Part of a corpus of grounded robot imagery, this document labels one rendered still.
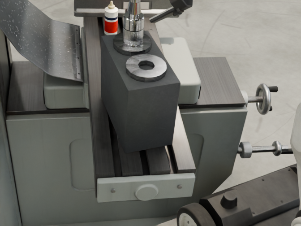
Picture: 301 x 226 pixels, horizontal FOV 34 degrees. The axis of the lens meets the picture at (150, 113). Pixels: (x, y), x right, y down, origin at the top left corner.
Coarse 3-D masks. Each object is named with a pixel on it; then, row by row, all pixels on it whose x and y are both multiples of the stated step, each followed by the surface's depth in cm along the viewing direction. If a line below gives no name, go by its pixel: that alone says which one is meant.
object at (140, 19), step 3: (126, 12) 111; (126, 15) 110; (141, 15) 110; (123, 18) 110; (126, 18) 109; (129, 18) 109; (132, 18) 109; (135, 18) 109; (138, 18) 109; (141, 18) 109; (126, 21) 109; (129, 21) 108; (132, 21) 108; (135, 21) 108; (138, 21) 108; (141, 21) 109; (135, 24) 109
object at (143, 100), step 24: (120, 48) 112; (144, 48) 112; (120, 72) 107; (144, 72) 105; (168, 72) 108; (120, 96) 109; (144, 96) 105; (168, 96) 107; (120, 120) 112; (144, 120) 109; (168, 120) 112; (144, 144) 114; (168, 144) 117
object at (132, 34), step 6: (126, 24) 109; (132, 24) 109; (138, 24) 109; (126, 30) 110; (132, 30) 110; (138, 30) 110; (126, 36) 111; (132, 36) 111; (138, 36) 111; (126, 42) 112; (132, 42) 112; (138, 42) 112
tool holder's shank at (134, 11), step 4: (132, 0) 106; (136, 0) 106; (128, 4) 108; (132, 4) 107; (136, 4) 107; (140, 4) 108; (128, 8) 108; (132, 8) 107; (136, 8) 107; (140, 8) 108; (128, 12) 108; (132, 12) 108; (136, 12) 108; (140, 12) 109; (132, 16) 109; (136, 16) 109
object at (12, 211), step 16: (0, 32) 152; (0, 48) 151; (0, 64) 146; (0, 80) 145; (0, 96) 147; (0, 112) 149; (0, 128) 152; (0, 144) 155; (0, 160) 158; (0, 176) 162; (0, 192) 166; (0, 208) 170; (16, 208) 178; (0, 224) 176; (16, 224) 181
